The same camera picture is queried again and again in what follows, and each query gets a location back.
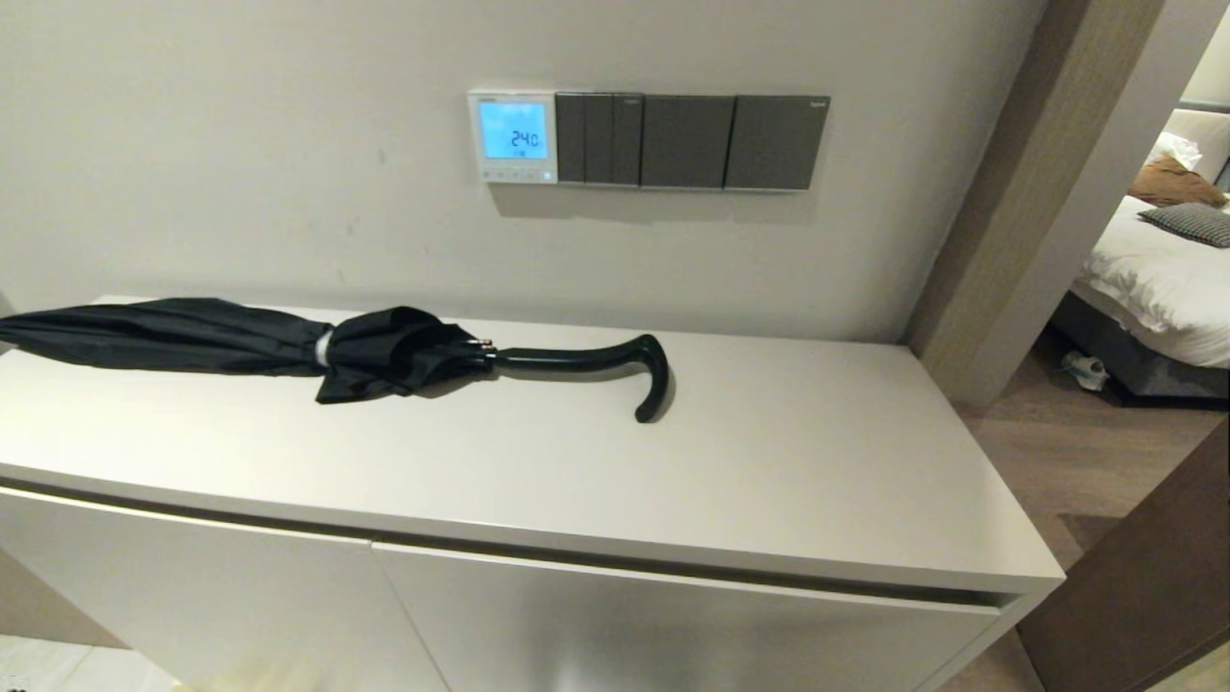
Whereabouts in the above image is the white bed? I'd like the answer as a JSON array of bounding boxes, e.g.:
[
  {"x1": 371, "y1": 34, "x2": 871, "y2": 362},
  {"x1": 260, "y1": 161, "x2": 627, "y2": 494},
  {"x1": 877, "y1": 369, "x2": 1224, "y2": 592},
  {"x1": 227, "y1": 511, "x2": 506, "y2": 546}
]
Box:
[{"x1": 1071, "y1": 195, "x2": 1230, "y2": 370}]

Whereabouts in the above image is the beige padded headboard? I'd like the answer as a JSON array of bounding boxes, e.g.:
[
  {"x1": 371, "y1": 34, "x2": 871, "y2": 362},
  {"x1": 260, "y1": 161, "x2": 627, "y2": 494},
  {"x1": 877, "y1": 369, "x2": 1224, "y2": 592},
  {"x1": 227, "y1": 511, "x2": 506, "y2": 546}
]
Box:
[{"x1": 1163, "y1": 108, "x2": 1230, "y2": 184}]

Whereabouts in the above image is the black folded umbrella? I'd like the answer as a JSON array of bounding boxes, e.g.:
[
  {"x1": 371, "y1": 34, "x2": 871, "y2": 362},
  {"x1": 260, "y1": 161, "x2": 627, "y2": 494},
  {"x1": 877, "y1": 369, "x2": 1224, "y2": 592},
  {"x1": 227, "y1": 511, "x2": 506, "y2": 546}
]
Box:
[{"x1": 0, "y1": 297, "x2": 671, "y2": 425}]

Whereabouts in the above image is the white sideboard cabinet body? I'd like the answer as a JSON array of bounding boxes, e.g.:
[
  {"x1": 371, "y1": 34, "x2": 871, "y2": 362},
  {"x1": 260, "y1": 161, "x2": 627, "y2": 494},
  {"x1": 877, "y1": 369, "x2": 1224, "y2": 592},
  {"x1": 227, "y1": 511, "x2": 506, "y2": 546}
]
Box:
[{"x1": 0, "y1": 295, "x2": 1066, "y2": 692}]

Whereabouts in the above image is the teal white slipper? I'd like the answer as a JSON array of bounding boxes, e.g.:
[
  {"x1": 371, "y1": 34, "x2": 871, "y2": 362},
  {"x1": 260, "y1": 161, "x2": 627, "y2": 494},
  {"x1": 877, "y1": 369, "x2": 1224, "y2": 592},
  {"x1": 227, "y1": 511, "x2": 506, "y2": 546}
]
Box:
[{"x1": 1062, "y1": 351, "x2": 1109, "y2": 392}]

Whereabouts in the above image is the white wall thermostat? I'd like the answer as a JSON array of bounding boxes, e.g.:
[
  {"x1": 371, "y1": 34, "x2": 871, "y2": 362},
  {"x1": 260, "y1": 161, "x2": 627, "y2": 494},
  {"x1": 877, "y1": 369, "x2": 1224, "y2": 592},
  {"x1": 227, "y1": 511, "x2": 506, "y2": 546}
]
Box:
[{"x1": 467, "y1": 89, "x2": 558, "y2": 185}]

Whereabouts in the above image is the grey single rocker switch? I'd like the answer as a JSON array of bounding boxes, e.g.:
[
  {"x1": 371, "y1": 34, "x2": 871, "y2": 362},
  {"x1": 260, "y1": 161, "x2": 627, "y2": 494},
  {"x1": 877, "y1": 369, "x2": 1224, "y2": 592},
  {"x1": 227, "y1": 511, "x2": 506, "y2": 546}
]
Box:
[
  {"x1": 641, "y1": 94, "x2": 737, "y2": 190},
  {"x1": 726, "y1": 94, "x2": 831, "y2": 193}
]

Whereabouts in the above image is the white pillow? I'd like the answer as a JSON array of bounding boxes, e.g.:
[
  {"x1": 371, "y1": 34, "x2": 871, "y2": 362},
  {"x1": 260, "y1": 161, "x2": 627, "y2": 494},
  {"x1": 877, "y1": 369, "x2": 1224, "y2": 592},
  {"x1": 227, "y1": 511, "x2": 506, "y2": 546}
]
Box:
[{"x1": 1148, "y1": 132, "x2": 1204, "y2": 172}]

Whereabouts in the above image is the brown pillow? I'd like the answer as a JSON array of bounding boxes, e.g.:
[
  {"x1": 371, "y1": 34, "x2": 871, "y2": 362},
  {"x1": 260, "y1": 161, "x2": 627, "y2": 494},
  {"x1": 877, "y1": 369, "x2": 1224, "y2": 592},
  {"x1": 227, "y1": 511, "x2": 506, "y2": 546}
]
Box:
[{"x1": 1129, "y1": 154, "x2": 1229, "y2": 209}]

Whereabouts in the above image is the striped grey pillow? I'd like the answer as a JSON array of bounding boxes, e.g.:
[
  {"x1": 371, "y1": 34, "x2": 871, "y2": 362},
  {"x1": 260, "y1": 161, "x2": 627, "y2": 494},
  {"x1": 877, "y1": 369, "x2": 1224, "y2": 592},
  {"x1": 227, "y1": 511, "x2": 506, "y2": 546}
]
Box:
[{"x1": 1140, "y1": 202, "x2": 1230, "y2": 249}]

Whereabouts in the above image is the dark grey bed base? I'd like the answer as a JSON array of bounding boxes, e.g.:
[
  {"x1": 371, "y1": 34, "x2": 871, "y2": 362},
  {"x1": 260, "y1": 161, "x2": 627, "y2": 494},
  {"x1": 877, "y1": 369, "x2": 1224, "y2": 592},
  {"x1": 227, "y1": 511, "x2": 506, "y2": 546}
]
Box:
[{"x1": 1052, "y1": 293, "x2": 1230, "y2": 401}]

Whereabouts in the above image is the grey triple rocker switch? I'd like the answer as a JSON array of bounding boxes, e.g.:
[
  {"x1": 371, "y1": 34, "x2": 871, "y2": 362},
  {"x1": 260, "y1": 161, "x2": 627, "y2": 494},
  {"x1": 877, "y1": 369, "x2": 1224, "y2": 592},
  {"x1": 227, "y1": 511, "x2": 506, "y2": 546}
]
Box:
[{"x1": 554, "y1": 92, "x2": 644, "y2": 187}]

